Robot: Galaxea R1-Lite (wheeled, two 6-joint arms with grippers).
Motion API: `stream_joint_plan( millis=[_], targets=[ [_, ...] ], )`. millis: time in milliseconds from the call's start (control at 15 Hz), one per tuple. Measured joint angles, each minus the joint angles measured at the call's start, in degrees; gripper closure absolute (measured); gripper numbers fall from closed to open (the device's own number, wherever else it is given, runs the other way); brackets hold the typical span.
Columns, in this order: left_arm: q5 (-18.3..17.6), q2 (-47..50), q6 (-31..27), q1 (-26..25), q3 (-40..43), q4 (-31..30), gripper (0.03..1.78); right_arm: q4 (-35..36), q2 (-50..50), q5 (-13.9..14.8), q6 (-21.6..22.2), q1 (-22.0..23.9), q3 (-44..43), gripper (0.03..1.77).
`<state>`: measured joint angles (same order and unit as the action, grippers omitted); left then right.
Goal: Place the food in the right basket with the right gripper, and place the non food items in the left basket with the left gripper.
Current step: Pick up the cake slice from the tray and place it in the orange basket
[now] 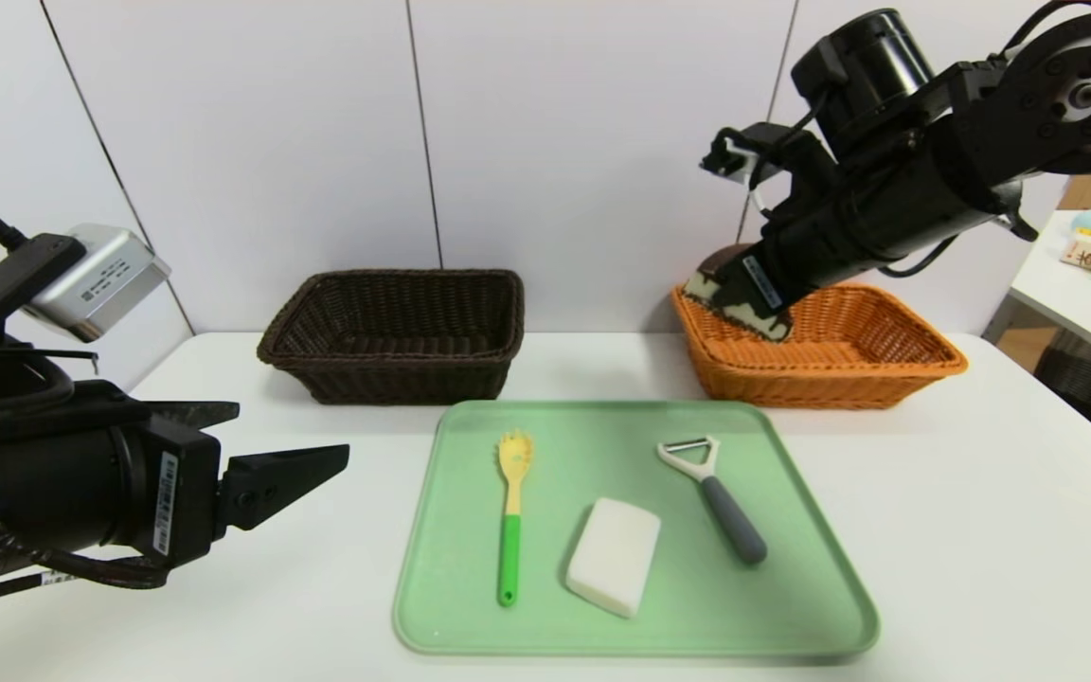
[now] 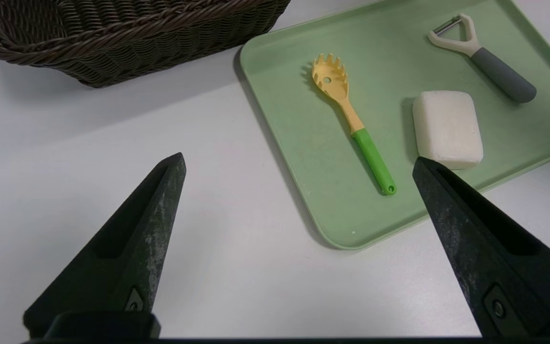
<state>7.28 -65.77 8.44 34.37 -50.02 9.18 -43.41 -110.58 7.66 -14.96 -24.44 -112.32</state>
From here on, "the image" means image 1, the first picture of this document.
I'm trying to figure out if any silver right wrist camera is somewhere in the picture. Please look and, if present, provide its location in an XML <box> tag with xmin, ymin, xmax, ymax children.
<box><xmin>733</xmin><ymin>140</ymin><xmax>766</xmax><ymax>190</ymax></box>

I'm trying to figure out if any white side table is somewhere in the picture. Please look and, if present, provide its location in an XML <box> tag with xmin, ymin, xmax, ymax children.
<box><xmin>981</xmin><ymin>210</ymin><xmax>1091</xmax><ymax>372</ymax></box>

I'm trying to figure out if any yellow green pasta spoon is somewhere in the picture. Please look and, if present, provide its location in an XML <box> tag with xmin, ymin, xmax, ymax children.
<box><xmin>496</xmin><ymin>431</ymin><xmax>536</xmax><ymax>607</ymax></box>

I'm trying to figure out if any orange wicker basket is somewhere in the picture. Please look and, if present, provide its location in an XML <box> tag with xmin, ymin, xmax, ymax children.
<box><xmin>670</xmin><ymin>282</ymin><xmax>970</xmax><ymax>411</ymax></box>

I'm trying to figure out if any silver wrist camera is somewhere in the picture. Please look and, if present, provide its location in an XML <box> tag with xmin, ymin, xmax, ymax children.
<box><xmin>29</xmin><ymin>224</ymin><xmax>171</xmax><ymax>344</ymax></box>
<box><xmin>733</xmin><ymin>140</ymin><xmax>766</xmax><ymax>190</ymax></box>

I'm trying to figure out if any chocolate blueberry cake slice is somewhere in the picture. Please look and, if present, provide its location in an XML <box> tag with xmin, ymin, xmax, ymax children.
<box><xmin>681</xmin><ymin>243</ymin><xmax>793</xmax><ymax>344</ymax></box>

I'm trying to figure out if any braided left wrist cable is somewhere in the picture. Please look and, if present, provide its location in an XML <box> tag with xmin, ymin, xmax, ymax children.
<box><xmin>0</xmin><ymin>530</ymin><xmax>170</xmax><ymax>617</ymax></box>

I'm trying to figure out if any dark brown wicker basket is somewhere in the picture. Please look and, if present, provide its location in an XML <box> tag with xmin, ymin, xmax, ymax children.
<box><xmin>257</xmin><ymin>269</ymin><xmax>526</xmax><ymax>406</ymax></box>

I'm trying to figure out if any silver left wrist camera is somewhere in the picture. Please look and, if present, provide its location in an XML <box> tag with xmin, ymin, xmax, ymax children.
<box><xmin>29</xmin><ymin>224</ymin><xmax>171</xmax><ymax>344</ymax></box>

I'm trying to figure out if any white rectangular block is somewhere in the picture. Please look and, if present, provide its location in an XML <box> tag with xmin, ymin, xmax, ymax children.
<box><xmin>564</xmin><ymin>496</ymin><xmax>662</xmax><ymax>619</ymax></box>

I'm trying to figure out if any white peeler grey handle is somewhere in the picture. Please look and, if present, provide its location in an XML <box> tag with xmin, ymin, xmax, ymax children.
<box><xmin>654</xmin><ymin>436</ymin><xmax>769</xmax><ymax>566</ymax></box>

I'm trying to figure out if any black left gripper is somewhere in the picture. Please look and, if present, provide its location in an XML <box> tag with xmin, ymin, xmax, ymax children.
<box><xmin>0</xmin><ymin>400</ymin><xmax>350</xmax><ymax>575</ymax></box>

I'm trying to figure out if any light green plastic tray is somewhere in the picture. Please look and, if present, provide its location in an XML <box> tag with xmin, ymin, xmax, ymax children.
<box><xmin>392</xmin><ymin>399</ymin><xmax>880</xmax><ymax>657</ymax></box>

